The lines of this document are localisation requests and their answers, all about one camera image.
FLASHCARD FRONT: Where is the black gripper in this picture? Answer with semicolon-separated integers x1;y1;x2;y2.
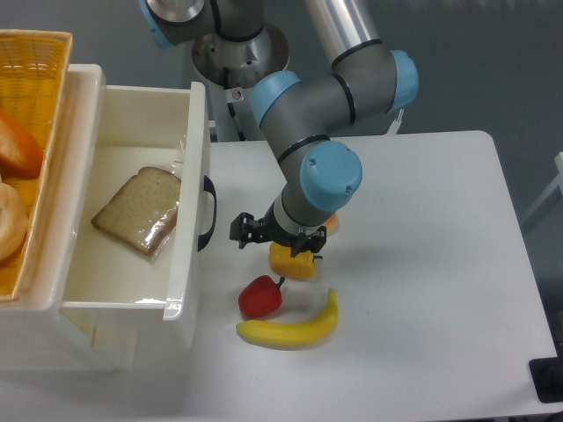
229;212;327;258

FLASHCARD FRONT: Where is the white drawer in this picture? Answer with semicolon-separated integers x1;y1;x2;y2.
62;82;216;348

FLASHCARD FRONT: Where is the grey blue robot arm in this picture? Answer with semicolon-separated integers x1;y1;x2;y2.
139;1;419;255

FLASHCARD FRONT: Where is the white drawer cabinet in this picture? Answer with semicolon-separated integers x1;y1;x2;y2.
1;64;138;370

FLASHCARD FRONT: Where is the yellow bell pepper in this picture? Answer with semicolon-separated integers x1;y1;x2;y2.
268;243;323;280

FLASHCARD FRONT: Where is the orange knotted bread roll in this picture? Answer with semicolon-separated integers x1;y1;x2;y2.
323;214;339;236

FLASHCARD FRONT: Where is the red bell pepper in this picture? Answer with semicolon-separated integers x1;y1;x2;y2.
238;275;286;318

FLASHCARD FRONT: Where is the yellow banana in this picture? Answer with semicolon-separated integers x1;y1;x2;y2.
236;288;340;348

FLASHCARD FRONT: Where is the wrapped bread slice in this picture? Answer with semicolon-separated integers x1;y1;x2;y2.
91;166;181;258

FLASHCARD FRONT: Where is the pale round bun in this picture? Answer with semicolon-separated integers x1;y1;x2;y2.
1;182;28;260

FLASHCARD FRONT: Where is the orange bread piece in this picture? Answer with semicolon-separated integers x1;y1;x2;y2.
1;108;44;178

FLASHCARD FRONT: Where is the yellow wicker basket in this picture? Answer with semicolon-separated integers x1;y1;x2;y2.
1;29;73;302

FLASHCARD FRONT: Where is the black device at edge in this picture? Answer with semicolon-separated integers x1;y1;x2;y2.
529;357;562;404

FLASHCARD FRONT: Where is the white table bracket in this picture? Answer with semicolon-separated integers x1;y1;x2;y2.
387;108;405;135

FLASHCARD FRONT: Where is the white frame at right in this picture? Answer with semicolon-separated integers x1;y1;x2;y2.
520;152;562;235

